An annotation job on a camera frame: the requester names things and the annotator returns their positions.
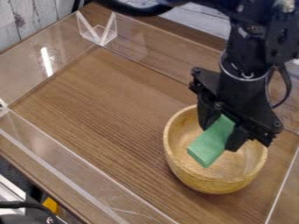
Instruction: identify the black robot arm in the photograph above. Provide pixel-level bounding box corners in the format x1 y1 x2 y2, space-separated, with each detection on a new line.
95 0 299 151

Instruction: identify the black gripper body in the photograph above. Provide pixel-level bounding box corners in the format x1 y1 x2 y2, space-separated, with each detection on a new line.
190 67 283 147

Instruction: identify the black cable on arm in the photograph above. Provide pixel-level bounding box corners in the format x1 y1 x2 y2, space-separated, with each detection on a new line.
266 63 294 110

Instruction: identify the green rectangular block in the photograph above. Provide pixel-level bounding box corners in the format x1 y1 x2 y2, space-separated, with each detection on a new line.
187 115 235 168

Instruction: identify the black device bottom left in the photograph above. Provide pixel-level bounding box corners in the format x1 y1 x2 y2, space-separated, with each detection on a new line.
0 196 82 224

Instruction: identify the clear acrylic front wall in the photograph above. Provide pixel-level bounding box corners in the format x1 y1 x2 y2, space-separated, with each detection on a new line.
0 108 178 224

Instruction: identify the brown wooden bowl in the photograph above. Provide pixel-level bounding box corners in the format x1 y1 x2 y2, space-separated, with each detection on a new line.
163 105 267 194

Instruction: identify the black cable bottom left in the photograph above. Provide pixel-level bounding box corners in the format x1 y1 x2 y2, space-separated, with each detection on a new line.
0 200 53 218

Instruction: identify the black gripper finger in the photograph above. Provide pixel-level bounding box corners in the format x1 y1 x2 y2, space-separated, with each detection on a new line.
226 125 249 152
198 92 223 130

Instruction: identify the clear acrylic corner bracket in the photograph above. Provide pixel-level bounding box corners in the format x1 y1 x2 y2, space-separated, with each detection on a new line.
75 11 118 47

